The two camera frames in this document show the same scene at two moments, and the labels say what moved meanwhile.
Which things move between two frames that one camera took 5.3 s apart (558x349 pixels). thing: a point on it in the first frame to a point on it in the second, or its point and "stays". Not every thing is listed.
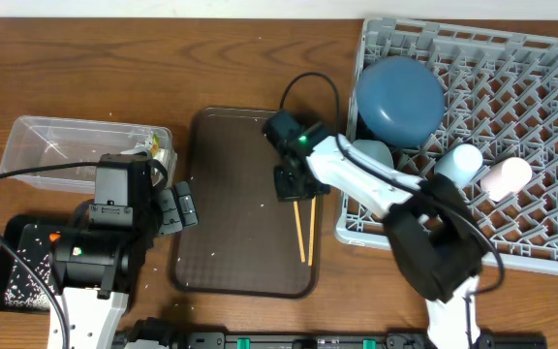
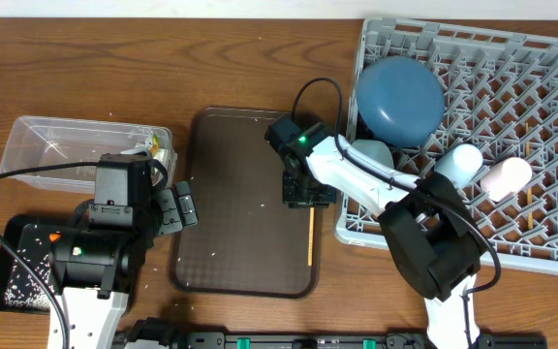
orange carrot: (54, 236) stays
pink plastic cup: (506, 178) stays
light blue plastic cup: (461, 163) stays
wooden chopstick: (299, 231) to (529, 189)
